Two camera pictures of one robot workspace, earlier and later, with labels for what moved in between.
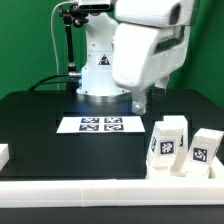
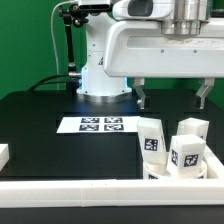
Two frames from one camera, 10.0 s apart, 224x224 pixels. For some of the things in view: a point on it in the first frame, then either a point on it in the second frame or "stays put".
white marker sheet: (100, 124) stays put
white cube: (172, 145) → (186, 156)
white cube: (202, 152) → (193, 126)
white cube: (166, 145) → (152, 141)
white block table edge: (4, 155) stays put
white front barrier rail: (113, 192) stays put
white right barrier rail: (216, 170) stays put
